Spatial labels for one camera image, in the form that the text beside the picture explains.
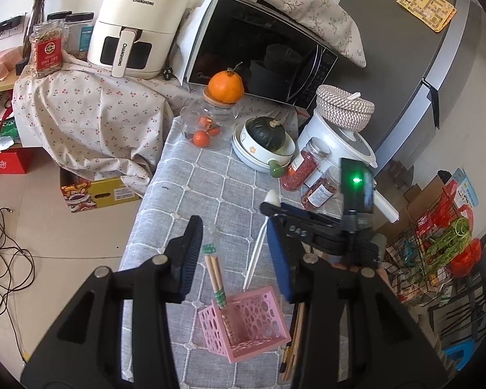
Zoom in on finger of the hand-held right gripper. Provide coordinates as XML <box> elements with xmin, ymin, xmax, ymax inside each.
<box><xmin>260</xmin><ymin>202</ymin><xmax>346</xmax><ymax>230</ymax></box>
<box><xmin>287</xmin><ymin>226</ymin><xmax>350</xmax><ymax>257</ymax></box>

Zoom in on black floor cables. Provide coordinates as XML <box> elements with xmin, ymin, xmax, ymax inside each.
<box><xmin>0</xmin><ymin>174</ymin><xmax>36</xmax><ymax>327</ymax></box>

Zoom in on dried branches bundle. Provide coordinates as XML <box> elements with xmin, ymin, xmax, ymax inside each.
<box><xmin>22</xmin><ymin>0</ymin><xmax>62</xmax><ymax>55</ymax></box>

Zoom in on wire rack with groceries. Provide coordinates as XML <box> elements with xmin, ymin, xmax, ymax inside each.
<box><xmin>389</xmin><ymin>178</ymin><xmax>483</xmax><ymax>305</ymax></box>

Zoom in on jar of nuts red label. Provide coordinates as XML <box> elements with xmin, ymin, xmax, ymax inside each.
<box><xmin>29</xmin><ymin>20</ymin><xmax>65</xmax><ymax>79</ymax></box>

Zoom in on colourful printed cardboard box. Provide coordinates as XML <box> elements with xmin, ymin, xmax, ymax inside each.
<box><xmin>60</xmin><ymin>168</ymin><xmax>143</xmax><ymax>214</ymax></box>

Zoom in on wall power strip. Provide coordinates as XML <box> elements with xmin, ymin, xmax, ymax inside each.
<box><xmin>0</xmin><ymin>15</ymin><xmax>27</xmax><ymax>38</ymax></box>

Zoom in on pink perforated plastic basket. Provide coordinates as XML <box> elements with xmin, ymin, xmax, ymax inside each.
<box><xmin>198</xmin><ymin>286</ymin><xmax>292</xmax><ymax>363</ymax></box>

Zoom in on red cardboard box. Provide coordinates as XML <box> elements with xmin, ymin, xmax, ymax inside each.
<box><xmin>0</xmin><ymin>148</ymin><xmax>35</xmax><ymax>175</ymax></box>

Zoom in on black microwave oven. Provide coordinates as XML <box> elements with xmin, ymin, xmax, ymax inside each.
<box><xmin>184</xmin><ymin>0</ymin><xmax>339</xmax><ymax>111</ymax></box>

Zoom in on green printed box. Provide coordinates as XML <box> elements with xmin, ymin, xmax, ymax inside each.
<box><xmin>0</xmin><ymin>119</ymin><xmax>22</xmax><ymax>149</ymax></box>

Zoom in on white plastic spoon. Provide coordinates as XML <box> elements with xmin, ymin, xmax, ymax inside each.
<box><xmin>243</xmin><ymin>190</ymin><xmax>282</xmax><ymax>290</ymax></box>

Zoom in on glass jar with wooden lid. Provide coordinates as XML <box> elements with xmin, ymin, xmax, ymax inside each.
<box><xmin>180</xmin><ymin>89</ymin><xmax>240</xmax><ymax>149</ymax></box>

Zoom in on grey checked tablecloth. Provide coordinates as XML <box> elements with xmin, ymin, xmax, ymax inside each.
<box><xmin>117</xmin><ymin>89</ymin><xmax>349</xmax><ymax>389</ymax></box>

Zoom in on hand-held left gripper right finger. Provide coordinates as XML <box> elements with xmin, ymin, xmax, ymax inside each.
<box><xmin>266</xmin><ymin>216</ymin><xmax>451</xmax><ymax>389</ymax></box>

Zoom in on floral beige tablecloth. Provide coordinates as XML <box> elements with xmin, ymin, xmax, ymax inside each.
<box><xmin>12</xmin><ymin>51</ymin><xmax>205</xmax><ymax>181</ymax></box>

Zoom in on white rice cooker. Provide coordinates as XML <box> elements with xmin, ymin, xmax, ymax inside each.
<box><xmin>297</xmin><ymin>107</ymin><xmax>378</xmax><ymax>181</ymax></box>

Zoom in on blue plastic stool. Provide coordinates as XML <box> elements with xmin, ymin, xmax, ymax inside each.
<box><xmin>443</xmin><ymin>340</ymin><xmax>477</xmax><ymax>372</ymax></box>

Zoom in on clear jar of red berries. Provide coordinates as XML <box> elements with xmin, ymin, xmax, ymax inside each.
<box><xmin>281</xmin><ymin>138</ymin><xmax>332</xmax><ymax>192</ymax></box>

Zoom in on brown cardboard boxes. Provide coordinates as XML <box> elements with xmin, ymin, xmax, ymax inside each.
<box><xmin>385</xmin><ymin>162</ymin><xmax>446</xmax><ymax>236</ymax></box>

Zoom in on wooden chopsticks pair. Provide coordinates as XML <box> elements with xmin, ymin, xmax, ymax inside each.
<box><xmin>202</xmin><ymin>243</ymin><xmax>236</xmax><ymax>343</ymax></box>

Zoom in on woven rope basket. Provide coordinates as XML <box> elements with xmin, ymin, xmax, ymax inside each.
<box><xmin>316</xmin><ymin>84</ymin><xmax>376</xmax><ymax>133</ymax></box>

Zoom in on white pot with green handle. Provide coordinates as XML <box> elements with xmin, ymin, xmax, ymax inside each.
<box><xmin>232</xmin><ymin>122</ymin><xmax>297</xmax><ymax>178</ymax></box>

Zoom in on floral cloth cover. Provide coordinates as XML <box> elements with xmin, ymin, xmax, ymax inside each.
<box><xmin>204</xmin><ymin>0</ymin><xmax>367</xmax><ymax>68</ymax></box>

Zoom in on grey refrigerator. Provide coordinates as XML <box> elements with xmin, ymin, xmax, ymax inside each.
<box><xmin>338</xmin><ymin>0</ymin><xmax>486</xmax><ymax>173</ymax></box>

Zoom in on labelled jar of red slices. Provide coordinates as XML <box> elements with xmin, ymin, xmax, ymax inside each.
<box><xmin>301</xmin><ymin>166</ymin><xmax>343</xmax><ymax>212</ymax></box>

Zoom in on cream air fryer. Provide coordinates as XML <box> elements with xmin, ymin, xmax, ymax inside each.
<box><xmin>87</xmin><ymin>0</ymin><xmax>193</xmax><ymax>80</ymax></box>

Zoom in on dark green squash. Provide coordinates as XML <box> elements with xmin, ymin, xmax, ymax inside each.
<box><xmin>245</xmin><ymin>116</ymin><xmax>286</xmax><ymax>151</ymax></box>

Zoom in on black lid plastic jar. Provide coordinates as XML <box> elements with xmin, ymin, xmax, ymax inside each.
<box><xmin>65</xmin><ymin>12</ymin><xmax>95</xmax><ymax>60</ymax></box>
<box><xmin>46</xmin><ymin>10</ymin><xmax>73</xmax><ymax>29</ymax></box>

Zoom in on large orange with stem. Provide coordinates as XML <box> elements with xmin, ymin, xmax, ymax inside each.
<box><xmin>208</xmin><ymin>63</ymin><xmax>244</xmax><ymax>104</ymax></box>

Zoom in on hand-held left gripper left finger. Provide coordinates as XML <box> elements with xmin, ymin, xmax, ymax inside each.
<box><xmin>21</xmin><ymin>215</ymin><xmax>205</xmax><ymax>389</ymax></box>

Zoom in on yellow paper note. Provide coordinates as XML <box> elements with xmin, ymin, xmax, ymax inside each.
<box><xmin>397</xmin><ymin>0</ymin><xmax>457</xmax><ymax>33</ymax></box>

